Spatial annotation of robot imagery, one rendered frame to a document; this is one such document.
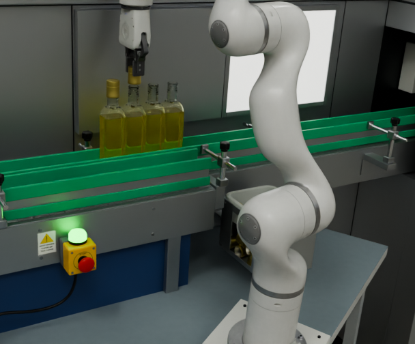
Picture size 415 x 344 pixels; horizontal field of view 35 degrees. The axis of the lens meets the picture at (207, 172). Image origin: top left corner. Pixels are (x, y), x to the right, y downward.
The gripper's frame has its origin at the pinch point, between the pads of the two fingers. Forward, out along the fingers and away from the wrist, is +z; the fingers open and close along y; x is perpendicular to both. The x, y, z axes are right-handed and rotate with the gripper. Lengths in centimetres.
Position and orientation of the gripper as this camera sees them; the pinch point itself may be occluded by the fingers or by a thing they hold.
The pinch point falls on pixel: (134, 66)
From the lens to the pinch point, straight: 172.9
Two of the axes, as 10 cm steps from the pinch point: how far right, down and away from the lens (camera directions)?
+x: 8.7, -1.4, 4.8
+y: 5.0, 3.5, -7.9
